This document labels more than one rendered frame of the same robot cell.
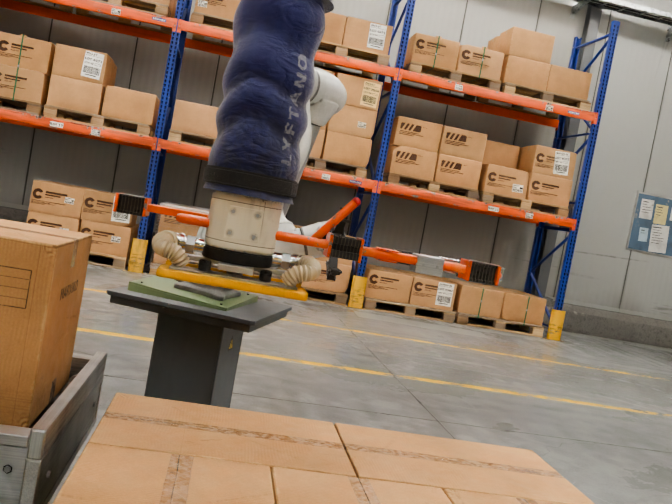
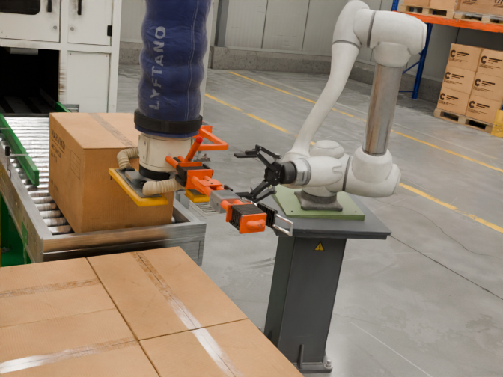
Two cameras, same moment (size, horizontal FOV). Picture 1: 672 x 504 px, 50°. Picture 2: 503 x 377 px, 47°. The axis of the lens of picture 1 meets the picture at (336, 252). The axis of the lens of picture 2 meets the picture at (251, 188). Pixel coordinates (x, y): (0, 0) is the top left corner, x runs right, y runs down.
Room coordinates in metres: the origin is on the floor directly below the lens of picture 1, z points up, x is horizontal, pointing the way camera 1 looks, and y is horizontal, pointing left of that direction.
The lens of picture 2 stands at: (1.26, -1.66, 1.60)
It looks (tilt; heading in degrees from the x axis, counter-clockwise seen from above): 19 degrees down; 66
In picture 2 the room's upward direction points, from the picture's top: 8 degrees clockwise
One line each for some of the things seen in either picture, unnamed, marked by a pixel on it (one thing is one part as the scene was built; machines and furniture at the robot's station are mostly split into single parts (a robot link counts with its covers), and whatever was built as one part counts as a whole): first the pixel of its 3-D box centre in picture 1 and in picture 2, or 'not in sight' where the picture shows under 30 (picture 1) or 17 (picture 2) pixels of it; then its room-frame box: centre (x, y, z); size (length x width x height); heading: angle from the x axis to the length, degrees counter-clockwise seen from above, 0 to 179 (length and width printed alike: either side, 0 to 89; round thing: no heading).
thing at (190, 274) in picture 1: (234, 275); (136, 181); (1.66, 0.22, 0.94); 0.34 x 0.10 x 0.05; 98
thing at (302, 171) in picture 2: not in sight; (296, 172); (2.16, 0.02, 1.04); 0.09 x 0.06 x 0.09; 98
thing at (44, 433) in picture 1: (74, 395); (129, 235); (1.71, 0.55, 0.58); 0.70 x 0.03 x 0.06; 9
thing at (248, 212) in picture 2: (479, 271); (245, 218); (1.83, -0.36, 1.04); 0.08 x 0.07 x 0.05; 98
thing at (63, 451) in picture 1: (68, 437); (128, 258); (1.71, 0.55, 0.47); 0.70 x 0.03 x 0.15; 9
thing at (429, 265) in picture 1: (426, 264); (224, 201); (1.81, -0.23, 1.04); 0.07 x 0.07 x 0.04; 8
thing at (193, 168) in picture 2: (343, 247); (194, 174); (1.78, -0.02, 1.04); 0.10 x 0.08 x 0.06; 8
